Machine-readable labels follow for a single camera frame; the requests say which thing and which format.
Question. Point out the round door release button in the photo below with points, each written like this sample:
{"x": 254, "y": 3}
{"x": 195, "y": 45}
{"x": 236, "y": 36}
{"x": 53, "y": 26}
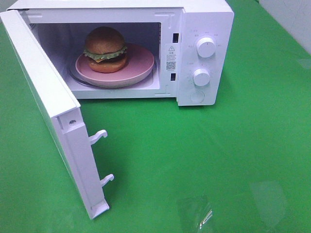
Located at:
{"x": 197, "y": 97}

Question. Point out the pink round plate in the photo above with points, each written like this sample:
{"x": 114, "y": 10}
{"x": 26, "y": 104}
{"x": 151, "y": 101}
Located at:
{"x": 138, "y": 66}

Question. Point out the burger with lettuce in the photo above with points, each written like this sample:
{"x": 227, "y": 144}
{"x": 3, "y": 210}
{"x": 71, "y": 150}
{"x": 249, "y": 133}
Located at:
{"x": 106, "y": 50}

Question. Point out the white microwave door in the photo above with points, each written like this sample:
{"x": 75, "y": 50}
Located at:
{"x": 61, "y": 111}

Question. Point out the lower white timer knob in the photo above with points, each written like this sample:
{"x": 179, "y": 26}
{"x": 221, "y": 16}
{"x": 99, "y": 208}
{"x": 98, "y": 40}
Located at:
{"x": 201, "y": 77}

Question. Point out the white warning label sticker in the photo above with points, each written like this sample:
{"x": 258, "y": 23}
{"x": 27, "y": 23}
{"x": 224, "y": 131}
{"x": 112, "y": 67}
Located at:
{"x": 171, "y": 54}

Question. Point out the white microwave oven body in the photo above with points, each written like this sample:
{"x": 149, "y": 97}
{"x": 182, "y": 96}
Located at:
{"x": 60, "y": 27}

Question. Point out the upper white power knob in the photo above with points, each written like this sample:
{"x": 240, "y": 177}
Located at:
{"x": 206, "y": 47}

